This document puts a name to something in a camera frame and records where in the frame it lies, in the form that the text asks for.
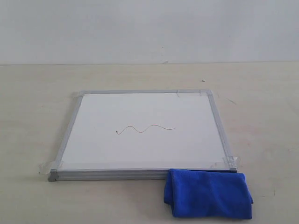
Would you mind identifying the blue microfibre cloth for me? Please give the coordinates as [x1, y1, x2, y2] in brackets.
[164, 169, 253, 219]

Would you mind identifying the white board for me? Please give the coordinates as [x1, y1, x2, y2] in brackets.
[48, 90, 234, 182]

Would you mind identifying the clear tape back-right corner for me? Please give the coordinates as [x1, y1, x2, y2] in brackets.
[176, 90, 208, 98]

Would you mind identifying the clear tape back-left corner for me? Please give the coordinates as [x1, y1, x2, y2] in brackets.
[71, 91, 90, 98]

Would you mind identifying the clear tape front-right corner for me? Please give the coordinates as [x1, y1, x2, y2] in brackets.
[210, 156, 241, 172]

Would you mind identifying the clear tape front-left corner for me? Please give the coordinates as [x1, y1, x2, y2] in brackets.
[38, 161, 64, 175]

